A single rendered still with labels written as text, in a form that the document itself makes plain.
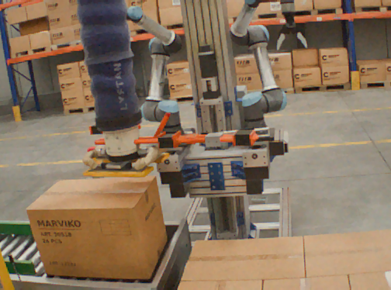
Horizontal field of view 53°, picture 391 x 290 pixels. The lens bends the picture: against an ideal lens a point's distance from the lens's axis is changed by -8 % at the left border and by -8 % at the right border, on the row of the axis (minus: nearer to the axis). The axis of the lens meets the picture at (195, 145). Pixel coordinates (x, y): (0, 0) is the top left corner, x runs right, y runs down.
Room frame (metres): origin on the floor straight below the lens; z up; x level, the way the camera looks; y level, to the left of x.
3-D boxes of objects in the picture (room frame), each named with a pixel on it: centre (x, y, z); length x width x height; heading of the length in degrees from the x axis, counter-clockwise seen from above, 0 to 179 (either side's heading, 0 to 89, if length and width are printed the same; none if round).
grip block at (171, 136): (1.89, 0.11, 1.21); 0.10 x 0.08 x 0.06; 158
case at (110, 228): (2.02, 0.56, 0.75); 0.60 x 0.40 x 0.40; 78
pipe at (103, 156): (1.98, 0.34, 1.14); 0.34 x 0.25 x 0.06; 68
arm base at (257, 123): (2.39, -0.35, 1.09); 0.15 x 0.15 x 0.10
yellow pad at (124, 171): (1.89, 0.38, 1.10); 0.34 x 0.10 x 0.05; 68
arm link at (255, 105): (2.39, -0.36, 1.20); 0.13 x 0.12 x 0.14; 107
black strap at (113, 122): (1.99, 0.34, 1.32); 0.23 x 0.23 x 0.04
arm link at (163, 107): (2.51, 0.13, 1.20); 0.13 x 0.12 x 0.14; 47
